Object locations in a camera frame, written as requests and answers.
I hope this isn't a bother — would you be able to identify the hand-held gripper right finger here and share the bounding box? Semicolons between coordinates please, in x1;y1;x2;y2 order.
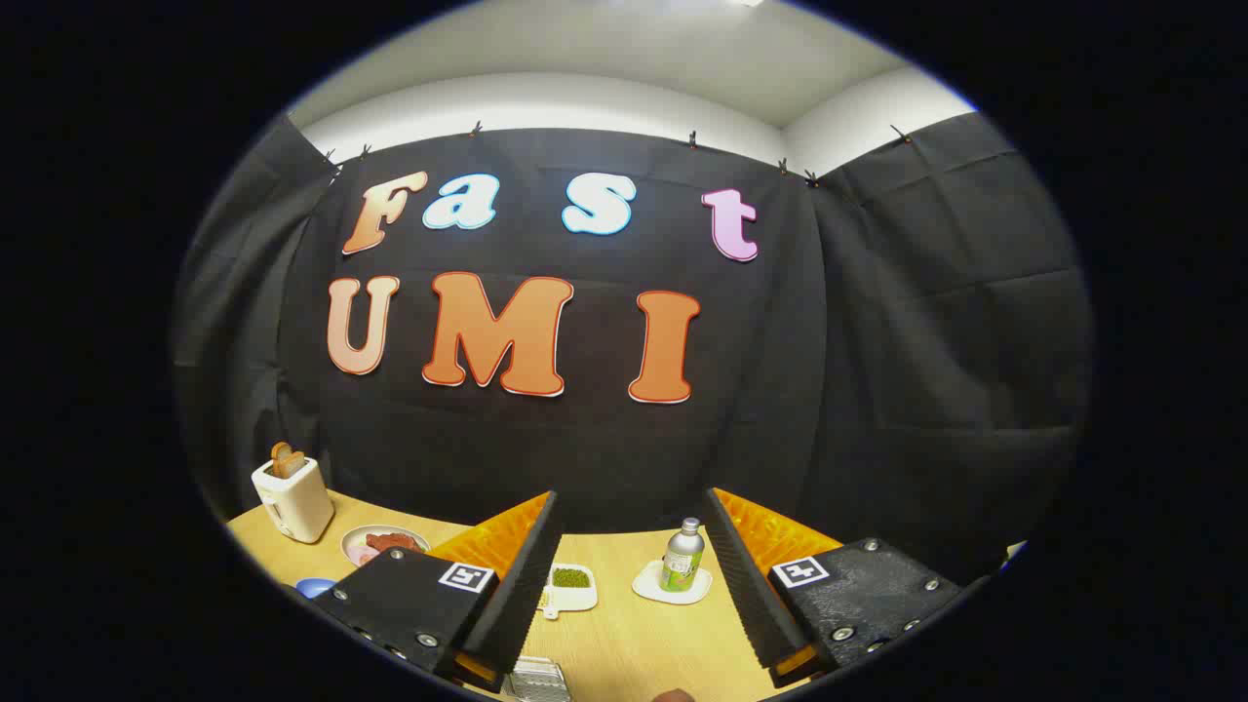
704;487;966;689

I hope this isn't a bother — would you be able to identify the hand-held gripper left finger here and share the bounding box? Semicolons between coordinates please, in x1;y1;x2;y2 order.
310;490;565;695

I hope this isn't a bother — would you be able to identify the white divided snack tray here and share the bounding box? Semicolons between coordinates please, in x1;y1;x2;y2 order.
536;563;599;621

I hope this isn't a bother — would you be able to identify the silver green drink bottle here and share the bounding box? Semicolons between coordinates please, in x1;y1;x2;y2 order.
659;518;706;594

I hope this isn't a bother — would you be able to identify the white square saucer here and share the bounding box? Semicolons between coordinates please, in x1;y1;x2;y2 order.
632;559;714;605

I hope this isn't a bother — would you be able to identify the black backdrop cloth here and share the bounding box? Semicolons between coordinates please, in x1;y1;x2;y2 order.
171;112;1093;586

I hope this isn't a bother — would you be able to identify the grey round food plate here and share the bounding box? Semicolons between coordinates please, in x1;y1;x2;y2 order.
341;525;431;568

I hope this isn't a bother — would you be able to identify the cream white toaster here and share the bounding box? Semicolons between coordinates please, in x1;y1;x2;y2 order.
252;454;335;544

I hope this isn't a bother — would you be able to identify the metal wire cutlery rack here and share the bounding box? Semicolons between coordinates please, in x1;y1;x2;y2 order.
507;656;571;702

